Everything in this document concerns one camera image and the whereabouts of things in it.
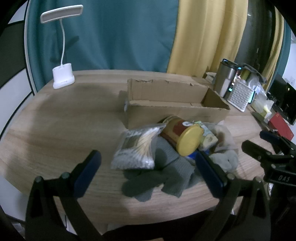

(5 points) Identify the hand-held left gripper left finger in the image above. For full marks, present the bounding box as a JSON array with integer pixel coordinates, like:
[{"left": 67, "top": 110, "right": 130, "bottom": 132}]
[{"left": 25, "top": 149, "right": 109, "bottom": 241}]

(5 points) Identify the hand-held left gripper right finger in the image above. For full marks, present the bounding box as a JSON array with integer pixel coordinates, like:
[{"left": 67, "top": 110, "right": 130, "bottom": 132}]
[{"left": 195, "top": 151, "right": 271, "bottom": 241}]

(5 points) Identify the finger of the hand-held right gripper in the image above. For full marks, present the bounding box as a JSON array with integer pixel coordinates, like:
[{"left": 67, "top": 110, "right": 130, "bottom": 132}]
[
  {"left": 259, "top": 130, "right": 296, "bottom": 153},
  {"left": 242, "top": 140, "right": 274, "bottom": 163}
]

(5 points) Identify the light grey fleece cloth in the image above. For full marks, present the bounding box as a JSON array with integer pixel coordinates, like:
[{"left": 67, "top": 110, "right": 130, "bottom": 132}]
[{"left": 208, "top": 123, "right": 240, "bottom": 176}]

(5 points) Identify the printed tissue packet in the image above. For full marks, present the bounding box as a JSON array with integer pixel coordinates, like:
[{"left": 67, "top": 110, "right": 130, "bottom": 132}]
[{"left": 193, "top": 120, "right": 219, "bottom": 151}]

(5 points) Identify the yellow-lid can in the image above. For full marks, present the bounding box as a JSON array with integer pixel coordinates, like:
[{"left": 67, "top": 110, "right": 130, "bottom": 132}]
[{"left": 158, "top": 115, "right": 204, "bottom": 157}]

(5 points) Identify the dark grey knit glove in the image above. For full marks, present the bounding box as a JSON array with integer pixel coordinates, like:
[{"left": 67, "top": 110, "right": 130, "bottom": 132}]
[{"left": 121, "top": 137, "right": 196, "bottom": 202}]

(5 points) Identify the cotton swab packet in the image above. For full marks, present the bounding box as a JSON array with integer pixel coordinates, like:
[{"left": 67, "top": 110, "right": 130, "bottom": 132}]
[{"left": 110, "top": 124, "right": 167, "bottom": 170}]

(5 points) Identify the cardboard box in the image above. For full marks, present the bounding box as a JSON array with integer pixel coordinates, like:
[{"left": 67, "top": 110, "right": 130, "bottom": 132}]
[{"left": 119, "top": 78, "right": 231, "bottom": 129}]

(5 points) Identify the red box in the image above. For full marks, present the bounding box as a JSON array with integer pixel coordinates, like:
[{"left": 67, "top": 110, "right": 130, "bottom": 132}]
[{"left": 268, "top": 113, "right": 294, "bottom": 139}]

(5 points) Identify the blue and white packet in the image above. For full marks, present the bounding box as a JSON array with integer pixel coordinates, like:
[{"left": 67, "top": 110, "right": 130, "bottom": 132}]
[{"left": 185, "top": 151, "right": 201, "bottom": 163}]

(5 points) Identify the pale yellow tissue pack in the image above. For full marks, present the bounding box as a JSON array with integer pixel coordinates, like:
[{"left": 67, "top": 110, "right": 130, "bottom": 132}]
[{"left": 251, "top": 97, "right": 273, "bottom": 120}]

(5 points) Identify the black monitor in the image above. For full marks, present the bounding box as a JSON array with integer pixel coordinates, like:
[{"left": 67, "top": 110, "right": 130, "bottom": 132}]
[{"left": 266, "top": 74, "right": 296, "bottom": 126}]

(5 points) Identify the white perforated basket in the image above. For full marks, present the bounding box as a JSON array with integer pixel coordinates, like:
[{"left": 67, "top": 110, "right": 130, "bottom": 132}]
[{"left": 227, "top": 79, "right": 255, "bottom": 112}]

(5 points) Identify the clear plastic bag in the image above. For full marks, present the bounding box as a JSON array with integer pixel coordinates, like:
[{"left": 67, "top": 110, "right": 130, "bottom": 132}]
[{"left": 245, "top": 76, "right": 266, "bottom": 102}]

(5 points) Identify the steel travel tumbler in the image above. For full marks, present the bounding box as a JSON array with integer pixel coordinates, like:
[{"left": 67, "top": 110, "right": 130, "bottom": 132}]
[{"left": 213, "top": 59, "right": 238, "bottom": 98}]

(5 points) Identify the white desk lamp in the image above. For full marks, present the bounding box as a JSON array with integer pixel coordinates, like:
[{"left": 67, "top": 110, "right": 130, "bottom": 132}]
[{"left": 40, "top": 5, "right": 84, "bottom": 89}]

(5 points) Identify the yellow curtain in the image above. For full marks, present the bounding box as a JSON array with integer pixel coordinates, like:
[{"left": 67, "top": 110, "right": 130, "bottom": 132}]
[{"left": 166, "top": 0, "right": 249, "bottom": 77}]

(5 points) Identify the teal curtain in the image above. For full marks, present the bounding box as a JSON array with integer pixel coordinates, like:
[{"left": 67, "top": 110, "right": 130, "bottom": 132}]
[{"left": 24, "top": 0, "right": 179, "bottom": 93}]

